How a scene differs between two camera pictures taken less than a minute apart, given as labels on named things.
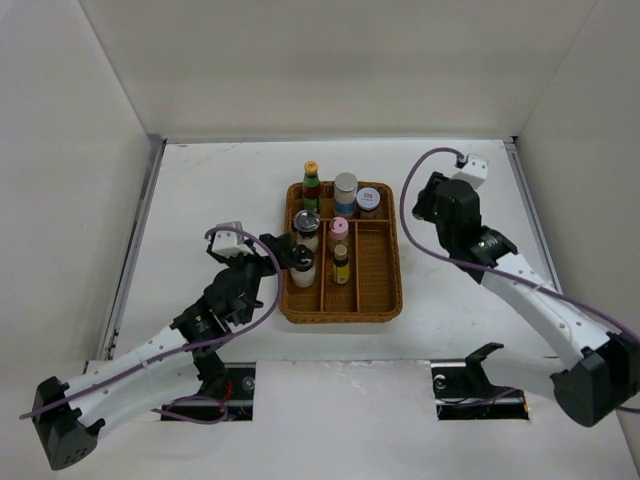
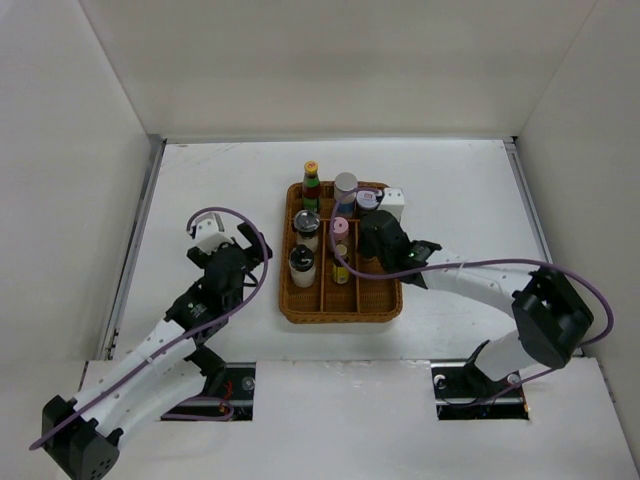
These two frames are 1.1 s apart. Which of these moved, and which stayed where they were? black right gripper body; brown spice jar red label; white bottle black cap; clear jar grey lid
Moved: black right gripper body
Stayed: brown spice jar red label; white bottle black cap; clear jar grey lid
